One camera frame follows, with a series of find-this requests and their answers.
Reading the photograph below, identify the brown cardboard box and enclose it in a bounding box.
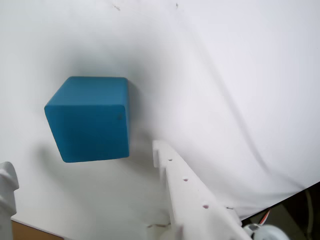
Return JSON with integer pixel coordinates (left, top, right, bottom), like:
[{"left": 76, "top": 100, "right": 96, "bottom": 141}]
[{"left": 10, "top": 218, "right": 65, "bottom": 240}]

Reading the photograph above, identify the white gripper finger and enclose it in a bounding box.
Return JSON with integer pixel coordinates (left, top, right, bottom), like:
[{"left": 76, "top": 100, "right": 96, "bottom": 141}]
[
  {"left": 152, "top": 139, "right": 254, "bottom": 240},
  {"left": 0, "top": 161, "right": 20, "bottom": 240}
]

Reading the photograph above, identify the blue cube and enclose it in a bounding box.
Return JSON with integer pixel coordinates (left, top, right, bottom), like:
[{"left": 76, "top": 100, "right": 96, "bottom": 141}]
[{"left": 44, "top": 76, "right": 131, "bottom": 164}]

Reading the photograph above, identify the red white wrist wire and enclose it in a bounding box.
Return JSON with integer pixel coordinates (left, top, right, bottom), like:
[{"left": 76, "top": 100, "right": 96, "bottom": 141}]
[{"left": 258, "top": 208, "right": 273, "bottom": 226}]

